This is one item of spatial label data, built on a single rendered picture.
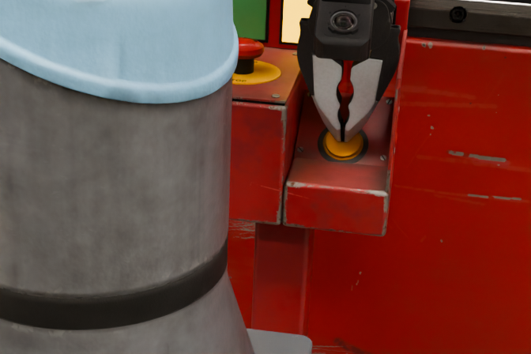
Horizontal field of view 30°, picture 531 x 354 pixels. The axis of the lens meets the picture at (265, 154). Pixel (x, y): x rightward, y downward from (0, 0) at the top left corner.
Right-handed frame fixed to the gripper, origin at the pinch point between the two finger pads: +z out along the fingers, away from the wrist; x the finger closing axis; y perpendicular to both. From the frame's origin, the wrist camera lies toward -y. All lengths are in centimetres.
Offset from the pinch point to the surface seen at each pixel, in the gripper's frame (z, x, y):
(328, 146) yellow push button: 1.7, 1.3, 0.0
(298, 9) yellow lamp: -8.2, 5.8, 9.4
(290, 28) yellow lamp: -6.3, 6.5, 9.3
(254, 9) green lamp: -7.9, 10.2, 9.4
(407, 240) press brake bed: 23.0, -7.2, 19.3
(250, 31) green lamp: -5.7, 10.5, 9.2
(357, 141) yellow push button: 1.2, -1.4, 0.9
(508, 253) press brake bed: 23.1, -19.0, 19.1
